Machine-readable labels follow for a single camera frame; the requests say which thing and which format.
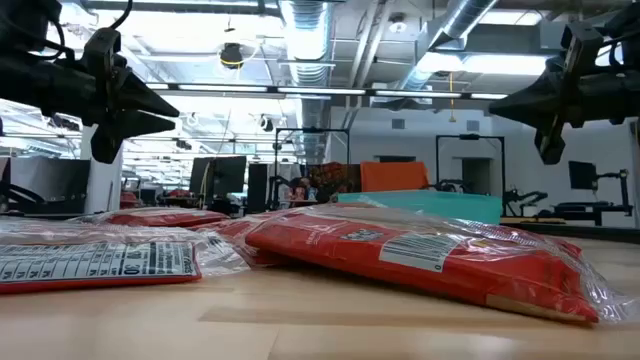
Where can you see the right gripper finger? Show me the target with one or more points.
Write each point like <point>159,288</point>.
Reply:
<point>535,117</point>
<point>535,95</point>

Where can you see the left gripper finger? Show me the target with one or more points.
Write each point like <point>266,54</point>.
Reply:
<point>142,100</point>
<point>145,125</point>

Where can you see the red popcorn bag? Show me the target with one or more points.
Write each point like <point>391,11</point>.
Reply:
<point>100,265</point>
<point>160,218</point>
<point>235,235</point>
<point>450,270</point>

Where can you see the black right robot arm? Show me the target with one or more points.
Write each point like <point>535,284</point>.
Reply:
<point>633,95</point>

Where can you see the black background robot arm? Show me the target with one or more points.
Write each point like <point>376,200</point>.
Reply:
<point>522,196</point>

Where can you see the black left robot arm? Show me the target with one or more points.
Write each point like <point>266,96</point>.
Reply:
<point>9,85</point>

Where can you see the small black monitor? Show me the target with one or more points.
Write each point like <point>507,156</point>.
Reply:
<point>582,175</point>

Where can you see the red object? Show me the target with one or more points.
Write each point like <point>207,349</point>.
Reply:
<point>129,200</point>

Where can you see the white pillar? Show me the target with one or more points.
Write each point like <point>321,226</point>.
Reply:
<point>102,192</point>

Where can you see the black computer monitor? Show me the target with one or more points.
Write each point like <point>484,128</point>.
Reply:
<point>222,175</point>

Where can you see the dark partition screen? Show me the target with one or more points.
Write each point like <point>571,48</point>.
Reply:
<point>55,182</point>

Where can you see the black low bench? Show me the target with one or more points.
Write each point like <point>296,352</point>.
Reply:
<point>590,207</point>

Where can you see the black ceiling speaker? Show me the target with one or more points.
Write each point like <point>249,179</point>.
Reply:
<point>267,124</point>

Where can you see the teal plastic basket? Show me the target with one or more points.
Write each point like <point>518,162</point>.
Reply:
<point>450,205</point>

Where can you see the black tall cabinet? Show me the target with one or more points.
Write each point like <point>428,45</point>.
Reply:
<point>257,187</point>

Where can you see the orange board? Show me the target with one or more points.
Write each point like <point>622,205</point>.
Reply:
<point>395,176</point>

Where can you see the white ceiling sensor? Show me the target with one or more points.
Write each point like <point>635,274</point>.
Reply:
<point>398,24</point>

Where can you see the colourful snack box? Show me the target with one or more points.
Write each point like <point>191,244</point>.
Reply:
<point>302,194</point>

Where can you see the black overhead light bar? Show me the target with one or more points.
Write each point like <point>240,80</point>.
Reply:
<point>320,91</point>

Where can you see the dark red patterned panel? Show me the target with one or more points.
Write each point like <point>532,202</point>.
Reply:
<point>332,177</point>

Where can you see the black metal frame stand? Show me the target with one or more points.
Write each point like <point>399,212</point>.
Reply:
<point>470,136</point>
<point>310,130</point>

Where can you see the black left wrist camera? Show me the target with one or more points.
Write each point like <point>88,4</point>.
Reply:
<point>25,20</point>

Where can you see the black ceiling dome camera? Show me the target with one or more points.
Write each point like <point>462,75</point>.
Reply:
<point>231,55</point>

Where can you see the silver smooth ventilation duct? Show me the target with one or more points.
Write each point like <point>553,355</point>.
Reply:
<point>450,30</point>

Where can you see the silver ribbed ventilation duct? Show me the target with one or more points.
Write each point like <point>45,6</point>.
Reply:
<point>307,50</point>

